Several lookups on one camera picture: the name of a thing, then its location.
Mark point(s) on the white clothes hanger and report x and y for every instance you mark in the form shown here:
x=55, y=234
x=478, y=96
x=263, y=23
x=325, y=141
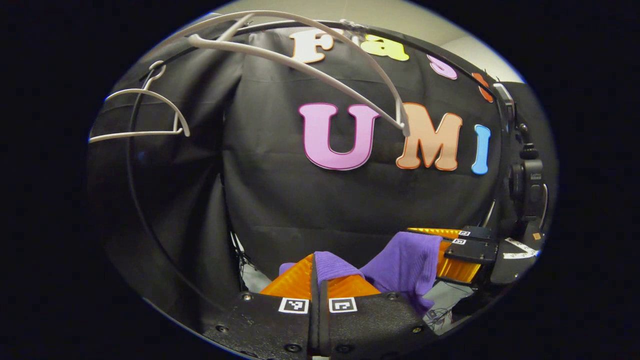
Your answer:
x=140, y=134
x=402, y=122

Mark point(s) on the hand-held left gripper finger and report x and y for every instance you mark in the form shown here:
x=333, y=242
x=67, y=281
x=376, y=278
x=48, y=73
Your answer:
x=324, y=325
x=315, y=320

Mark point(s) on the black backdrop cloth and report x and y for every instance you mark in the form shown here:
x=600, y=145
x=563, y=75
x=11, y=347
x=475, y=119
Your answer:
x=280, y=200

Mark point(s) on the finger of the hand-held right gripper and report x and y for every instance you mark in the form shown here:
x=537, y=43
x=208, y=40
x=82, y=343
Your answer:
x=475, y=252
x=480, y=233

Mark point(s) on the black clothes rack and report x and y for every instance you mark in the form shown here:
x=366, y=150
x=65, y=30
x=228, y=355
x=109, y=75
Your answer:
x=128, y=160

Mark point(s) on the purple ribbed shirt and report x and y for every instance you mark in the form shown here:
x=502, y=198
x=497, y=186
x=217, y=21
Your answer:
x=405, y=260

